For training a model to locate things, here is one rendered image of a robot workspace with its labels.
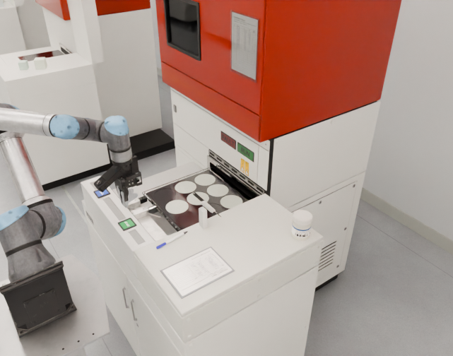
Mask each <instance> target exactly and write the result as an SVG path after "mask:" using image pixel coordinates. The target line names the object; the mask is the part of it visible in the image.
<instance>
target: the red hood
mask: <svg viewBox="0 0 453 356"><path fill-rule="evenodd" d="M401 1H402V0H155V4H156V13H157V22H158V37H159V46H160V60H161V70H162V79H163V82H164V83H165V84H167V85H169V86H170V87H171V88H174V89H175V90H176V91H178V92H180V93H181V94H183V95H185V96H186V97H188V98H189V99H190V100H193V101H194V102H195V103H197V104H199V105H201V106H202V107H204V108H205V109H207V110H208V111H210V112H212V113H213V114H215V115H216V116H218V117H220V118H221V119H223V120H224V121H226V122H227V123H229V124H231V125H232V126H234V127H235V128H237V129H239V130H240V131H242V132H243V133H245V134H247V135H248V136H250V137H251V138H253V139H254V140H256V141H258V142H260V143H261V142H264V141H267V140H269V139H272V138H275V137H277V136H280V135H283V134H286V133H288V132H291V131H294V130H297V129H300V128H302V127H305V126H308V125H310V124H314V123H316V122H319V121H322V120H324V119H328V118H330V117H333V116H336V115H338V114H341V113H344V112H347V111H349V110H352V109H355V108H358V107H361V106H363V105H366V104H369V103H371V102H374V101H377V100H380V99H381V95H382V89H383V85H384V80H385V76H386V72H387V67H388V63H389V57H390V53H391V49H392V43H393V39H394V33H395V30H396V24H397V21H398V17H399V11H400V7H401Z"/></svg>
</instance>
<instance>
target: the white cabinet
mask: <svg viewBox="0 0 453 356"><path fill-rule="evenodd" d="M82 203H83V202H82ZM83 209H84V212H85V216H86V221H87V224H88V230H89V233H90V239H91V242H92V245H93V251H94V255H95V260H96V264H97V267H98V273H99V276H100V281H101V284H102V286H103V291H104V296H105V302H106V305H107V307H108V308H109V310H110V311H111V313H112V315H113V317H114V318H115V320H116V322H117V323H118V325H119V327H120V328H121V330H122V332H123V334H124V335H125V337H126V338H127V340H128V341H129V344H130V345H131V347H132V349H133V350H134V352H135V353H136V356H304V354H305V346H306V341H307V333H308V328H309V324H310V316H311V311H312V304H313V299H314V291H315V287H316V282H317V274H318V270H319V264H318V265H316V266H315V267H313V268H311V269H309V270H308V271H306V272H304V273H303V274H301V275H299V276H298V277H296V278H294V279H292V280H291V281H289V282H287V283H286V284H284V285H282V286H280V287H279V288H277V289H275V290H274V291H272V292H270V293H269V294H267V295H265V296H263V297H262V298H260V299H258V300H257V301H255V302H253V303H251V304H250V305H248V306H247V307H245V308H243V309H241V310H239V311H238V312H236V313H235V314H233V315H231V316H229V317H228V318H226V319H224V320H222V321H221V322H219V323H218V324H216V325H215V326H212V327H210V328H209V329H207V330H206V331H204V332H203V333H200V334H199V335H197V336H195V337H194V338H192V339H190V340H188V341H187V342H186V343H183V341H182V340H181V338H180V337H179V336H178V334H177V333H176V331H175V330H174V328H173V327H172V326H171V325H170V323H169V321H168V320H167V319H166V318H165V316H164V315H163V313H162V312H161V310H160V309H159V308H158V306H157V305H156V303H155V302H154V301H153V299H152V298H151V296H150V295H149V294H148V292H147V291H146V289H145V288H144V286H142V284H141V282H140V281H139V279H137V278H136V277H135V275H134V274H133V273H132V272H131V270H130V268H129V267H128V266H127V264H126V263H125V262H124V260H123V258H122V257H121V256H120V255H119V253H118V251H117V250H116V249H115V247H114V246H113V245H112V243H111V241H110V240H109V239H108V238H107V236H106V235H105V233H104V232H103V231H102V229H101V228H100V226H99V225H98V224H97V222H96V221H95V219H94V218H93V216H92V215H91V214H90V212H89V211H88V209H87V208H86V207H85V205H84V204H83Z"/></svg>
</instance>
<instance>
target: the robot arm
mask: <svg viewBox="0 0 453 356"><path fill-rule="evenodd" d="M24 134H35V135H41V136H51V137H56V138H61V139H74V140H84V141H96V142H101V143H108V146H109V150H110V157H111V160H112V164H113V166H111V168H109V169H108V171H106V173H104V174H103V175H102V176H101V177H100V178H99V179H98V180H97V181H95V182H94V186H95V187H96V188H97V189H98V190H99V191H100V192H103V191H104V190H106V189H107V188H108V187H109V186H110V185H111V184H112V183H113V182H114V183H115V186H116V189H117V193H118V195H119V199H120V201H121V203H122V205H123V206H124V207H125V208H127V207H128V205H129V202H131V201H133V200H134V199H135V198H137V197H138V194H137V193H134V190H133V189H130V187H134V186H140V185H142V184H143V183H142V177H141V172H140V171H139V166H138V160H137V157H136V156H135V155H134V154H133V153H132V151H131V143H130V137H129V127H128V125H127V120H126V119H125V118H124V117H123V116H119V115H117V116H111V117H108V118H106V120H104V121H100V120H96V119H89V118H82V117H74V116H71V115H67V114H50V113H44V112H32V111H25V110H20V109H19V108H17V107H16V106H13V105H10V104H6V103H0V151H1V154H2V156H3V158H4V161H5V163H6V166H7V168H8V171H9V173H10V176H11V178H12V180H13V183H14V185H15V188H16V191H17V192H18V195H19V198H20V201H21V203H22V205H21V206H19V207H16V208H13V209H11V210H8V211H6V212H5V213H2V214H1V215H0V243H1V245H2V248H3V250H4V253H5V255H6V258H7V260H8V279H9V281H10V283H11V282H13V281H15V280H18V279H20V278H23V277H25V276H27V275H30V274H31V273H34V272H36V271H39V270H41V269H43V268H46V267H48V266H51V265H53V264H54V262H56V260H55V258H54V257H53V255H51V254H50V253H49V252H48V250H47V249H46V248H45V247H44V245H43V243H42V240H44V239H51V238H53V237H55V236H57V235H59V234H60V233H61V232H62V231H63V230H64V227H65V225H66V215H65V212H64V211H63V210H62V209H61V208H60V207H59V206H55V205H54V202H53V200H52V198H50V197H48V196H46V195H45V192H44V190H43V188H42V185H41V183H40V180H39V177H38V175H37V172H36V171H35V168H34V165H33V162H32V160H31V159H30V156H29V153H28V150H27V148H26V146H25V144H24V141H23V136H24ZM137 177H141V182H139V179H138V178H137ZM137 182H139V183H137Z"/></svg>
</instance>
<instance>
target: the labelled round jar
mask: <svg viewBox="0 0 453 356"><path fill-rule="evenodd" d="M311 225H312V214H311V213H310V212H309V211H306V210H297V211H295V212H294V214H293V223H292V230H291V235H292V237H293V238H294V239H296V240H300V241H303V240H306V239H308V238H309V237H310V230H311Z"/></svg>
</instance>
